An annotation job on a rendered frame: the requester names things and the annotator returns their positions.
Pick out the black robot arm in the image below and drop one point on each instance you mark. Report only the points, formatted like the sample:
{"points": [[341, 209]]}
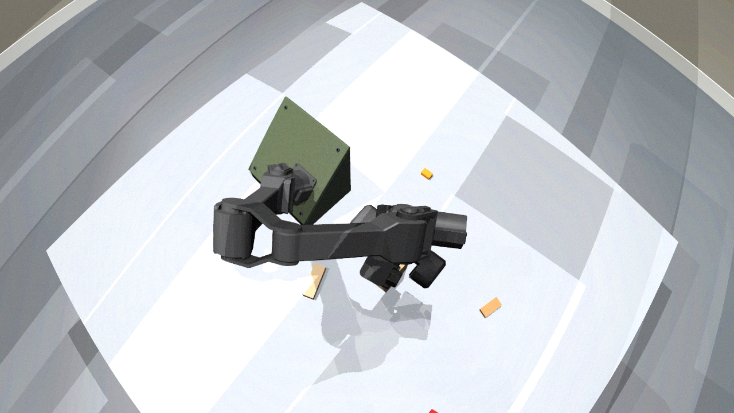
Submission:
{"points": [[400, 234]]}

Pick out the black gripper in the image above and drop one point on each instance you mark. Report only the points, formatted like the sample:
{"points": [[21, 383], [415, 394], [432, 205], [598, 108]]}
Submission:
{"points": [[426, 271]]}

